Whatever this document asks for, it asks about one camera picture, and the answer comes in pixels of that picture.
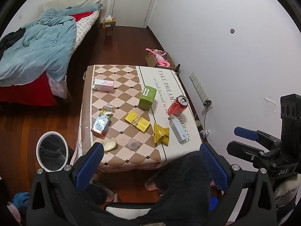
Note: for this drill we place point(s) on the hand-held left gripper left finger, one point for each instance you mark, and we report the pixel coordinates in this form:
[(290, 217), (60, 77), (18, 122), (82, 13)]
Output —
[(90, 167)]

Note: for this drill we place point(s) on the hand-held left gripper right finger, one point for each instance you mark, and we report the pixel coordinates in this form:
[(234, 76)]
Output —
[(214, 167)]

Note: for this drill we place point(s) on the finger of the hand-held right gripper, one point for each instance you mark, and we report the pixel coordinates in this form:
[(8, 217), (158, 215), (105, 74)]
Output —
[(242, 149), (245, 133)]

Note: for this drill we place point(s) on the crushed blue white carton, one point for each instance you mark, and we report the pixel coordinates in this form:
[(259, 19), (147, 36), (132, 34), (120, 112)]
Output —
[(101, 122)]

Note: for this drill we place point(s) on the white blue tall box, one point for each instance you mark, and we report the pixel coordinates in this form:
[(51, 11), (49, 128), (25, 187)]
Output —
[(178, 128)]

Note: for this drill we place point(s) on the white round trash bin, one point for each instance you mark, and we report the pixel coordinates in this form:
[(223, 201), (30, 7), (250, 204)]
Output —
[(38, 154)]

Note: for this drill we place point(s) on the yellow wrapper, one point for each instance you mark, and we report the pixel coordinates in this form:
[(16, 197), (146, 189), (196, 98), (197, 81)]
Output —
[(161, 134)]

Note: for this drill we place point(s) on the yellow packet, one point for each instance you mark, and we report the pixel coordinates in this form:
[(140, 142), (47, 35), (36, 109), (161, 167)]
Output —
[(138, 122)]

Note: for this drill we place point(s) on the green cardboard box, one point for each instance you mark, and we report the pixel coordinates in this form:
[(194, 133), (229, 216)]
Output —
[(147, 98)]

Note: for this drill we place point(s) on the person's left leg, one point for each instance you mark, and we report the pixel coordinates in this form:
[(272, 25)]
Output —
[(94, 195)]

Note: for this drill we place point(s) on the bread piece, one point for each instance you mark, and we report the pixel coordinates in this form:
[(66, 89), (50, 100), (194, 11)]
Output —
[(109, 144)]

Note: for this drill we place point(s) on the grey fuzzy slipper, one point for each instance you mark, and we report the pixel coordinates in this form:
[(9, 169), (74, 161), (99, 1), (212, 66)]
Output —
[(108, 193), (151, 184)]

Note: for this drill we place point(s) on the grey bin liner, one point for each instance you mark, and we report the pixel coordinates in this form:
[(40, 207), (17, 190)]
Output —
[(51, 151)]

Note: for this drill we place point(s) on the black charger plug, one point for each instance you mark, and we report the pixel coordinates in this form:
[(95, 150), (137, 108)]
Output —
[(207, 103)]

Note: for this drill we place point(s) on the clear plastic cup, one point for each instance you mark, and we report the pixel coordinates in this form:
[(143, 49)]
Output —
[(133, 144)]

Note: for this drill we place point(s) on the red soda can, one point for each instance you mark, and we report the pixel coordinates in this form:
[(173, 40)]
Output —
[(176, 107)]

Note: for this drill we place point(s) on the blue jacket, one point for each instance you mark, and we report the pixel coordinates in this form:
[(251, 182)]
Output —
[(21, 199)]

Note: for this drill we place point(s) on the checkered printed tablecloth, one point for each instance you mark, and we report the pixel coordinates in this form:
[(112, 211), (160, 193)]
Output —
[(122, 94)]

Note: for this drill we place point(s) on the pink white box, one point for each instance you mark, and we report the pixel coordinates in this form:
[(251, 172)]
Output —
[(103, 85)]

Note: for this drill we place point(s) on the pink fuzzy cloth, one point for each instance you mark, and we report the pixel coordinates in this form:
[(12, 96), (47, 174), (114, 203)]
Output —
[(13, 213)]

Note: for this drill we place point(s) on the dark glass bottle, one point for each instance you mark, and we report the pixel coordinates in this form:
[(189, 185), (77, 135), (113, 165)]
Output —
[(178, 68)]

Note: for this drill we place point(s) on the red bed sheet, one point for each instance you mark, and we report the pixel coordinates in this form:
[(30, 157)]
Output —
[(25, 91)]

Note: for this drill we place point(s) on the wooden bed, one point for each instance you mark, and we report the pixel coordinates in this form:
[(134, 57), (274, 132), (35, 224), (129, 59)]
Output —
[(70, 58)]

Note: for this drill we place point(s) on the pink plush toy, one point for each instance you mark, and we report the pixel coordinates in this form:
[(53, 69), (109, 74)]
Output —
[(160, 58)]

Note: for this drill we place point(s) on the open cardboard box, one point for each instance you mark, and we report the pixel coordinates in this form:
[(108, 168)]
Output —
[(151, 60)]

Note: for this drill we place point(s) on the light blue duvet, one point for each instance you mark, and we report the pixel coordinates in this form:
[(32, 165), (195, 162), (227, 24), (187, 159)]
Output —
[(44, 42)]

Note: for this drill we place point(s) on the white checkered mattress cover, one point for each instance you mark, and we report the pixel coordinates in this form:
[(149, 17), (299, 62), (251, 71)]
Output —
[(84, 27)]

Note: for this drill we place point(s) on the yellow tissue box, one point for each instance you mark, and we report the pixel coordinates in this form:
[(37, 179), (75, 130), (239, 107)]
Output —
[(109, 21)]

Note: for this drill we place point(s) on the black clothing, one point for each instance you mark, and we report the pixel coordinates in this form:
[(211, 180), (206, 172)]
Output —
[(10, 38)]

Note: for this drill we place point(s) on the white door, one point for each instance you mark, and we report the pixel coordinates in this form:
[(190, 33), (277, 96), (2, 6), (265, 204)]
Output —
[(134, 2)]

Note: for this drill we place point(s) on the white wall power strip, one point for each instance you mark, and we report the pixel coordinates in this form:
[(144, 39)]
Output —
[(198, 87)]

